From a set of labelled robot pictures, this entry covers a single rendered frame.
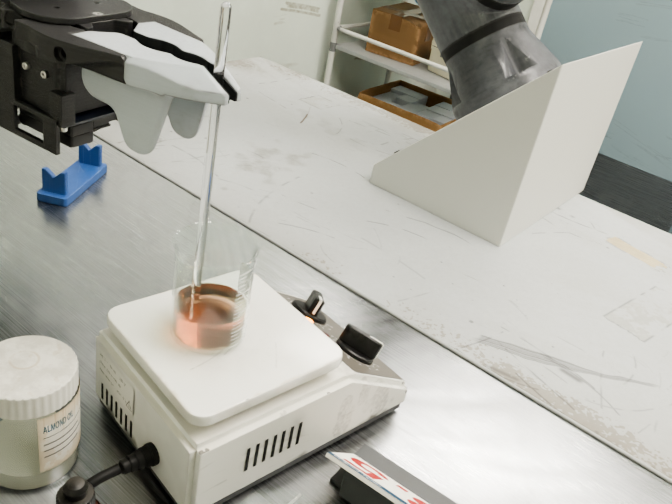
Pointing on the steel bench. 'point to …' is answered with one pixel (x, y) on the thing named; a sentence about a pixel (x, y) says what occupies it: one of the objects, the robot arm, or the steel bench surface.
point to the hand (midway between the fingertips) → (216, 77)
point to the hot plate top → (304, 370)
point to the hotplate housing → (233, 426)
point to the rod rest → (72, 177)
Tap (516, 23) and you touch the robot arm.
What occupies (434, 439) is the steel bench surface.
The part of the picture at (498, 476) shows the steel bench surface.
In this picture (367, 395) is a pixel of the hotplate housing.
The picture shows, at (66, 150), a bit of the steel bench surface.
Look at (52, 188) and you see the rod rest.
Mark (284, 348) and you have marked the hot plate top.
